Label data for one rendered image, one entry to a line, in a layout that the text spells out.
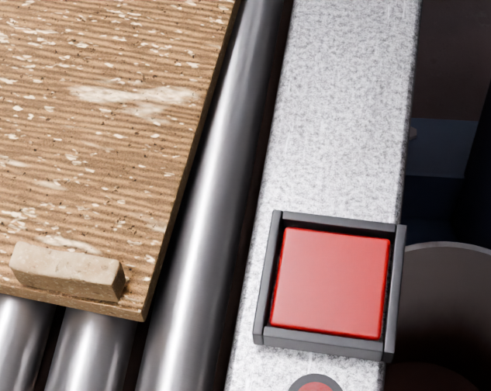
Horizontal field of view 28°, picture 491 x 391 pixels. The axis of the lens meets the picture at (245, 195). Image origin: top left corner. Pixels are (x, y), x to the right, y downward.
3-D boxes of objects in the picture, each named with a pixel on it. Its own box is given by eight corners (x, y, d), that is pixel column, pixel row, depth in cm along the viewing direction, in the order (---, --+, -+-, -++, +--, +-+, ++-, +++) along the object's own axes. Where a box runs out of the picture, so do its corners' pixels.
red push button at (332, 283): (389, 248, 55) (391, 237, 54) (378, 347, 53) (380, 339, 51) (285, 235, 56) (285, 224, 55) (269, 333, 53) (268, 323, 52)
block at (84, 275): (129, 278, 53) (120, 257, 51) (119, 308, 52) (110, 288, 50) (29, 258, 54) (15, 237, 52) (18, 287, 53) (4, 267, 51)
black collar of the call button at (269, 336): (404, 237, 56) (407, 224, 54) (392, 364, 52) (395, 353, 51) (273, 221, 57) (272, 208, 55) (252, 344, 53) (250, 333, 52)
